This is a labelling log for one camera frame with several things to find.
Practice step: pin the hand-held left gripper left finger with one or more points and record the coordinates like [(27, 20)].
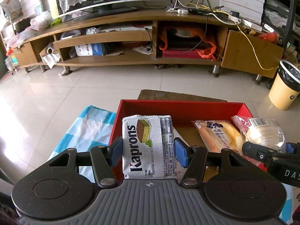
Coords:
[(117, 150)]

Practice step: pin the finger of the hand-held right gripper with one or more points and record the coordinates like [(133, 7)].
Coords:
[(257, 153), (294, 148)]

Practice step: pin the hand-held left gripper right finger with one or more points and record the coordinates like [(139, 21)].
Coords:
[(181, 152)]

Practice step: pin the white snack packet orange print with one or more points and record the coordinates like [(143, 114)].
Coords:
[(180, 171)]

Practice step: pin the round cake packet red edge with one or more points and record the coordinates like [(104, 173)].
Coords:
[(260, 131)]

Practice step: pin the silver wafer packet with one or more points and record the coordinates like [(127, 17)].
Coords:
[(140, 145)]

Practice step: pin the long bread packet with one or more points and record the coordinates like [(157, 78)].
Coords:
[(218, 136)]

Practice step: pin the red cardboard box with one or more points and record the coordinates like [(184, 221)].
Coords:
[(175, 110)]

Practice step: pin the blue white checkered cloth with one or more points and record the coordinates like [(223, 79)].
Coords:
[(89, 126)]

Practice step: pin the yellow trash bin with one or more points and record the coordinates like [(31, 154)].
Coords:
[(281, 93)]

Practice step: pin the red flat box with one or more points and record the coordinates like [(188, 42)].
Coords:
[(180, 53)]

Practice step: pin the white blue printed box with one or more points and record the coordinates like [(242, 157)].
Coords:
[(89, 49)]

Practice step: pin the orange plastic bag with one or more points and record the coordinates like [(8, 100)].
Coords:
[(208, 51)]

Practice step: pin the red plastic bag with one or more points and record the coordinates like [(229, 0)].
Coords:
[(267, 37)]

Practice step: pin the wooden TV stand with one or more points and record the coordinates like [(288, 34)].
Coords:
[(105, 36)]

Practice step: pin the steel pot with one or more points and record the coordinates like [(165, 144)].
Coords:
[(187, 32)]

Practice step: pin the white set-top box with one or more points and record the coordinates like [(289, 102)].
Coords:
[(121, 28)]

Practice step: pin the white power strip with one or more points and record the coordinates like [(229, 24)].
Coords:
[(250, 24)]

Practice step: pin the black metal rack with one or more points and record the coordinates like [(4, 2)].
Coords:
[(291, 9)]

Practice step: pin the white power adapter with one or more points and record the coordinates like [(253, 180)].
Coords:
[(182, 11)]

